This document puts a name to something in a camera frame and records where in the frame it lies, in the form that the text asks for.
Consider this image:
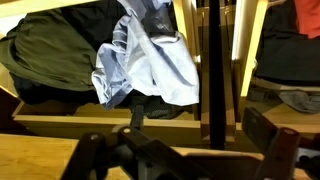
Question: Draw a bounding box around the dark green garment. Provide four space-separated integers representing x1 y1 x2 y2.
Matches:
0 9 96 91

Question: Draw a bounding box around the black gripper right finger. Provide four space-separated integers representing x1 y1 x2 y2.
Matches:
241 107 320 180

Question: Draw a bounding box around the black garment in drawer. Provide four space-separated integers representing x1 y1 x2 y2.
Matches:
255 0 320 86

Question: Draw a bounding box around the red shirt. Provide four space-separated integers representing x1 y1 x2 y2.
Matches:
294 0 320 39

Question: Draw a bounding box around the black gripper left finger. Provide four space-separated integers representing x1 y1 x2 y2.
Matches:
59 104 214 180

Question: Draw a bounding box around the light blue shirt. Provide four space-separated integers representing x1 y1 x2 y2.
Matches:
92 0 199 109

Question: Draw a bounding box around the dark grey garment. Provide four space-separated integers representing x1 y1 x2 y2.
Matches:
278 91 320 114

